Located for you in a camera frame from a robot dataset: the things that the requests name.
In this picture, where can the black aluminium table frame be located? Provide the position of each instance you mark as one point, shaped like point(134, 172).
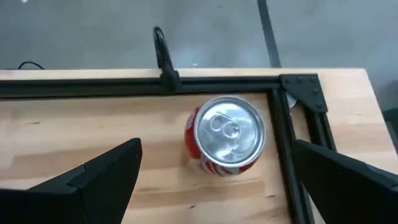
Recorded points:
point(93, 87)

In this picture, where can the red Coca-Cola can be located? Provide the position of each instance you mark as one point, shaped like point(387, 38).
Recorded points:
point(228, 133)

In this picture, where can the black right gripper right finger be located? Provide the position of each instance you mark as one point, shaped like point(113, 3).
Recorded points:
point(351, 199)

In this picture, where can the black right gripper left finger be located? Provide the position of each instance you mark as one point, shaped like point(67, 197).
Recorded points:
point(77, 199)

